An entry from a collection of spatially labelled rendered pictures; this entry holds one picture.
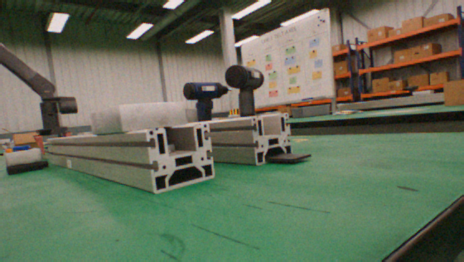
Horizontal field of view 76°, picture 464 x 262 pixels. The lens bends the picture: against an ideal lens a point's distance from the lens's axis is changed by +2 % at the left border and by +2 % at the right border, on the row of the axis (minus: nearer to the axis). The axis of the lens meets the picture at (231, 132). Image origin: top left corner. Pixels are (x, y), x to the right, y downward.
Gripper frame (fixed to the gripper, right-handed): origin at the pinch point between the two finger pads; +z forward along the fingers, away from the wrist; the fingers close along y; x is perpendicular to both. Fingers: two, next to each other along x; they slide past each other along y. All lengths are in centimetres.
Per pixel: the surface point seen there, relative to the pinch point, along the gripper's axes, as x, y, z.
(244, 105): -81, 31, -8
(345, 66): 392, 975, -133
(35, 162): -36.6, -10.8, 0.9
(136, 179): -95, -5, 2
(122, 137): -92, -5, -4
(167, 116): -94, 2, -7
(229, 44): 546, 583, -227
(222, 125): -93, 14, -4
